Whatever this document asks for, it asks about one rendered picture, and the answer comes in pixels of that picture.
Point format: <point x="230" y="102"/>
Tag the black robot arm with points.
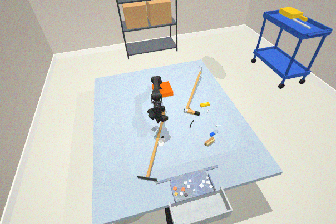
<point x="156" y="96"/>

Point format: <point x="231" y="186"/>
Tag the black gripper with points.
<point x="160" y="117"/>

